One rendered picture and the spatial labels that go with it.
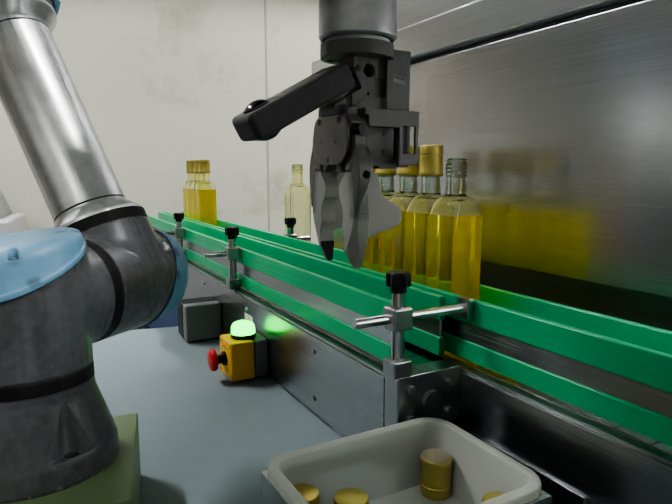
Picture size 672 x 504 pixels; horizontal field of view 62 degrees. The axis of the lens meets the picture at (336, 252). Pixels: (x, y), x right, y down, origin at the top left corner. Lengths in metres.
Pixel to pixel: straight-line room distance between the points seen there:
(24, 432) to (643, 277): 0.68
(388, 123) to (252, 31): 3.48
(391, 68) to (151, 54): 3.38
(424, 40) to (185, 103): 2.90
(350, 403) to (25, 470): 0.40
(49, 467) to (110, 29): 3.50
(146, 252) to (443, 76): 0.59
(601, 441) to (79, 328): 0.51
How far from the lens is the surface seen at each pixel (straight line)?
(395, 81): 0.58
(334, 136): 0.54
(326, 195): 0.57
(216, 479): 0.76
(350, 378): 0.78
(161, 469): 0.80
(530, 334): 0.67
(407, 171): 0.87
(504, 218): 0.90
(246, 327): 1.03
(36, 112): 0.75
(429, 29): 1.09
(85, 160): 0.73
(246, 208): 3.90
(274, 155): 3.92
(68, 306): 0.59
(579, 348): 0.63
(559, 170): 0.84
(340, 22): 0.55
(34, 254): 0.57
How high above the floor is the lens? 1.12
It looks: 8 degrees down
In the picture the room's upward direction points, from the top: straight up
